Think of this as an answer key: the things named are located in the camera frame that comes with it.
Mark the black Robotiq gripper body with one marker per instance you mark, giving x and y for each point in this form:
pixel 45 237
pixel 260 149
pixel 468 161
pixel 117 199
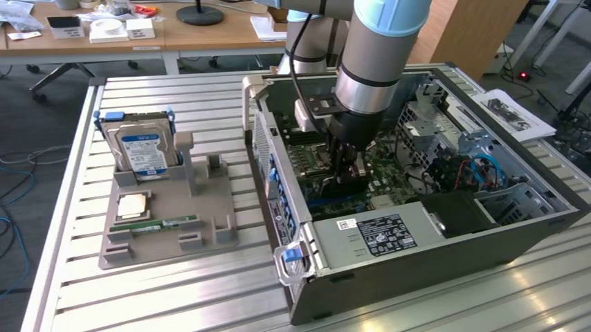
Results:
pixel 354 128

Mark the low-profile graphics card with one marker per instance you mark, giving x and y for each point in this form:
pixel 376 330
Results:
pixel 345 188

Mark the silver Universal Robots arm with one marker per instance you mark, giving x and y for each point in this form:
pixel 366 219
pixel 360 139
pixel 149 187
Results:
pixel 373 52

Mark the CPU socket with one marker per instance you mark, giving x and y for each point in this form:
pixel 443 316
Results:
pixel 320 157

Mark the green motherboard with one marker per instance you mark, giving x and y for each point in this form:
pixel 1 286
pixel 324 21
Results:
pixel 392 162

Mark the blue expansion slot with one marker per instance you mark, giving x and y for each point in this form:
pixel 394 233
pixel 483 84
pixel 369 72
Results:
pixel 322 202

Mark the perforated metal drive cage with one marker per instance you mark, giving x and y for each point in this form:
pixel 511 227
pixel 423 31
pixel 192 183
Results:
pixel 424 138

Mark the grey power supply unit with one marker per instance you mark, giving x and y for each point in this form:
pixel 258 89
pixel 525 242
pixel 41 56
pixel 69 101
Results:
pixel 341 249

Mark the printed paper manual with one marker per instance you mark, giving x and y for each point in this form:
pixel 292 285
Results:
pixel 512 114

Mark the open dark grey PC case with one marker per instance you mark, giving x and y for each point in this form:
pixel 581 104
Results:
pixel 414 276

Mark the stack of white papers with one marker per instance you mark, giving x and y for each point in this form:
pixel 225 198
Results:
pixel 266 29

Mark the small white cabinet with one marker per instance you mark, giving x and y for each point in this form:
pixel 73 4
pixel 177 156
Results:
pixel 500 62

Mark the silver disk bay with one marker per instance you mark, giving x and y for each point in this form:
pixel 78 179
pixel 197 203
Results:
pixel 521 204

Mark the brown cardboard box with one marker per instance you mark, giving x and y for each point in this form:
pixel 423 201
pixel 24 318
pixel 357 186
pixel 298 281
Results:
pixel 277 14

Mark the grey printed parts rack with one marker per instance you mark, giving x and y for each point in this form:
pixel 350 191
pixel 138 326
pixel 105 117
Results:
pixel 170 204

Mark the wooden cabinet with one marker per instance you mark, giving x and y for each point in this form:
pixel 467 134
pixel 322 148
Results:
pixel 471 27

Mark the power strip with red light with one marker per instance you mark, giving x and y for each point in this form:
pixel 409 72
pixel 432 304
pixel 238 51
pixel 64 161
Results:
pixel 523 76

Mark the hard disk with blue label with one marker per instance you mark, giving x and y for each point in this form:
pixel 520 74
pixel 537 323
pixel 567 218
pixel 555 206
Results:
pixel 140 152

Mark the green RAM stick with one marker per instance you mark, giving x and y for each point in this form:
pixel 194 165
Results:
pixel 149 224

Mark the hard disk in blue caddy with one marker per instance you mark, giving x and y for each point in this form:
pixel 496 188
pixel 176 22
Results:
pixel 136 118

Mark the silver CPU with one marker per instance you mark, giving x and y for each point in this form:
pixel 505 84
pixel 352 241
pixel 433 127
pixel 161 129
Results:
pixel 132 206

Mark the black round lamp base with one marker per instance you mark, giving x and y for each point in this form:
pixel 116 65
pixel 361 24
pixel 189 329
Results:
pixel 198 15

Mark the black tripod stand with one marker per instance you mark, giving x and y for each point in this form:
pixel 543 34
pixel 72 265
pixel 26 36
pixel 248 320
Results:
pixel 575 114

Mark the plain white box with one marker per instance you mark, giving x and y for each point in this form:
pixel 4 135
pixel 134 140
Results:
pixel 138 29

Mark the red packet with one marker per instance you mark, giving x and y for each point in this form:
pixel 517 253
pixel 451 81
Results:
pixel 145 11

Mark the white box with tape roll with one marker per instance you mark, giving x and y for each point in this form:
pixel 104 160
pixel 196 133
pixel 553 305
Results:
pixel 108 31

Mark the black wheeled chair base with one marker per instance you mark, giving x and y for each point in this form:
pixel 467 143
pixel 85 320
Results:
pixel 50 81

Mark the wooden desk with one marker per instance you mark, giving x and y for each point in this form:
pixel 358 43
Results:
pixel 69 46

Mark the white box with black top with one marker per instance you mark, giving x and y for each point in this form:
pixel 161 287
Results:
pixel 66 27

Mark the grey cup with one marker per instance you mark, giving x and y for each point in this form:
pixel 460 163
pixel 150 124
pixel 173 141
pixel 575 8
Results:
pixel 68 4

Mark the white card with red print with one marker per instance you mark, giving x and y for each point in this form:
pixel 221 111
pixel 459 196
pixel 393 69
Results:
pixel 22 35

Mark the clear plastic bag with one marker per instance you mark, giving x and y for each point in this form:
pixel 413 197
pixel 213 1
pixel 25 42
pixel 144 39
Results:
pixel 18 15

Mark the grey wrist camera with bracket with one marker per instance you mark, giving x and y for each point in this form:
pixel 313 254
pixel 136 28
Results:
pixel 304 119

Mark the white desk frame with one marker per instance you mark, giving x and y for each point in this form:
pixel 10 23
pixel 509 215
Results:
pixel 539 61

